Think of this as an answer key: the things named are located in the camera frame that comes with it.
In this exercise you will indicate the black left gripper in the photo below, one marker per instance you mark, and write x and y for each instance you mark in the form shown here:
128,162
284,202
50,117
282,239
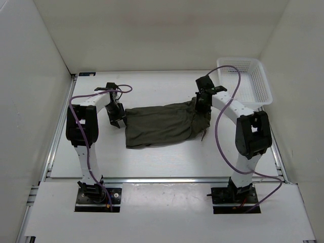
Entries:
113,119

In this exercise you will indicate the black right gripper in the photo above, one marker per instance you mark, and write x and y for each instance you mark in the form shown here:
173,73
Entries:
198,108

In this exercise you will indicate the olive green shorts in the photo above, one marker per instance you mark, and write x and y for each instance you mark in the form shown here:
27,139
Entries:
164,125

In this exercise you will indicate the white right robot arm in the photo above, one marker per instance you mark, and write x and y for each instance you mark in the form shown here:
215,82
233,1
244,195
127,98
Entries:
252,131

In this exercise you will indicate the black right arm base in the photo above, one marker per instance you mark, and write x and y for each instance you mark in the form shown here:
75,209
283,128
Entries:
233,200

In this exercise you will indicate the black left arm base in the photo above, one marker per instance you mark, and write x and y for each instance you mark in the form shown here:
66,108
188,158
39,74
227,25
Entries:
92,198

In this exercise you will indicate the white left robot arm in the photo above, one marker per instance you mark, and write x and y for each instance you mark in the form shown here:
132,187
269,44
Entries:
82,127

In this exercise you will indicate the white plastic perforated basket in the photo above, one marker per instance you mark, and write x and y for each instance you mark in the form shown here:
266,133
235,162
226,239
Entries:
254,90

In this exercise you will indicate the blue corner label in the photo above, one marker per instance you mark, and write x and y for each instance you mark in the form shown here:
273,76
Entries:
87,74

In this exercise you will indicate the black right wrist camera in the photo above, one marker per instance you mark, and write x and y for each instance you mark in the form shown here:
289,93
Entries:
204,83

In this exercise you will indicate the aluminium frame rail front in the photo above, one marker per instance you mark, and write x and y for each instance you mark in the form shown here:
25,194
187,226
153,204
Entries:
119,180

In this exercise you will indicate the aluminium frame rail left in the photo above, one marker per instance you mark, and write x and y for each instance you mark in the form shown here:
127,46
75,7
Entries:
47,165

